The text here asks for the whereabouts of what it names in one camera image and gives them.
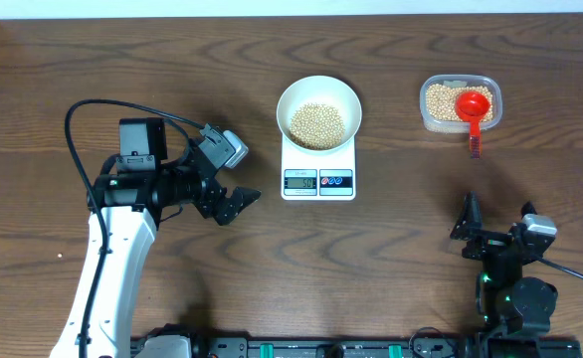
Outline red plastic measuring scoop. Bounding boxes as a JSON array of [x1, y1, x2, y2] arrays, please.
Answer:
[[455, 91, 490, 159]]

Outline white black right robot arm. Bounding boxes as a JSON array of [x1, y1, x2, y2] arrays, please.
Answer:
[[450, 192, 558, 357]]

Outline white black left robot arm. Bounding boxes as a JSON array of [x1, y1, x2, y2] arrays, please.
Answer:
[[51, 118, 261, 357]]

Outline white digital kitchen scale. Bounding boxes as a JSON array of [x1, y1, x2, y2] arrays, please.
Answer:
[[281, 137, 357, 201]]

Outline soybeans in bowl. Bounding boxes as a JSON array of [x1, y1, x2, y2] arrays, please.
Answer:
[[290, 103, 345, 150]]

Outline cream round bowl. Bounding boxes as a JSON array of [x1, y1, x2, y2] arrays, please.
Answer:
[[276, 76, 362, 148]]

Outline clear container of soybeans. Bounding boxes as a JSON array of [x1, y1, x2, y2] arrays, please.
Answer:
[[420, 74, 503, 134]]

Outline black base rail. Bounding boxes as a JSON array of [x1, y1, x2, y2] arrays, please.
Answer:
[[129, 325, 583, 358]]

